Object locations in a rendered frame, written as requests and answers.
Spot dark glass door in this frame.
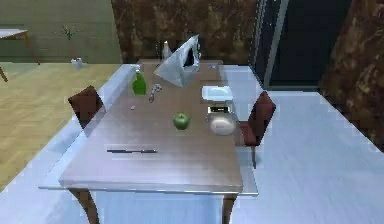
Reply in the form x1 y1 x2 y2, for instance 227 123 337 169
249 0 353 90

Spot green spray bottle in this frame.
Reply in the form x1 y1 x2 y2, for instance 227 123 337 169
131 65 148 96

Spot brown wooden dining table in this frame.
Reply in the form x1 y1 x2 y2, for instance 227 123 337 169
58 58 245 224

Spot green apple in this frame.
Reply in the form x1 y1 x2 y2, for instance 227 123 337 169
172 112 192 131

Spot white kitchen scale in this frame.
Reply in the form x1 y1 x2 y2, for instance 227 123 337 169
201 85 235 115

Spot white table with wooden legs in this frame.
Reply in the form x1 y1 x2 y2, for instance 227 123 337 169
0 28 41 83

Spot pale blue rug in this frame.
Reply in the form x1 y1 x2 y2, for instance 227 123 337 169
0 63 384 224

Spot clear glass bottle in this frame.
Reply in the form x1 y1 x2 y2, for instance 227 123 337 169
161 40 173 61

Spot pale round bowl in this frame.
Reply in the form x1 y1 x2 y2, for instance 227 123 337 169
206 112 238 137

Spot dark red chair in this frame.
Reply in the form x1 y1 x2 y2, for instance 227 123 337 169
67 85 105 130
238 90 277 170

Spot black knife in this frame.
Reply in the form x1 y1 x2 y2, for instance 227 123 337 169
106 148 157 154

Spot grey scissors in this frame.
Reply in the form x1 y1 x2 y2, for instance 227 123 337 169
148 83 164 104

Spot house plant in white pot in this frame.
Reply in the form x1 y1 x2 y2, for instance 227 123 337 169
60 24 84 70

